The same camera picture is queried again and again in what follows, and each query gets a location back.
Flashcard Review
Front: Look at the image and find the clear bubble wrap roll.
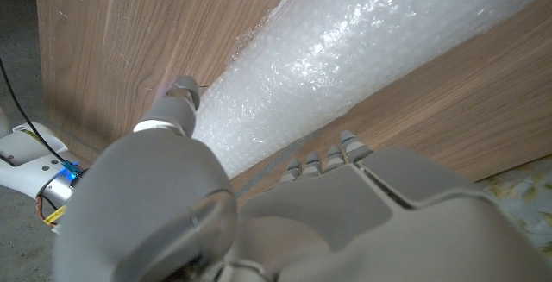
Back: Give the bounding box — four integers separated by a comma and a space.
191, 0, 549, 179

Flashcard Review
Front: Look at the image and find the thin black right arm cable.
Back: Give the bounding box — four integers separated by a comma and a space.
0, 57, 74, 171

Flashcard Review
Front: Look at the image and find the floral printed backdrop cloth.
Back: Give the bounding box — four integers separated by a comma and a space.
474, 154, 552, 266

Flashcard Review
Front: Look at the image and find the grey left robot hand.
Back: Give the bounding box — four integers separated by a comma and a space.
53, 76, 552, 282

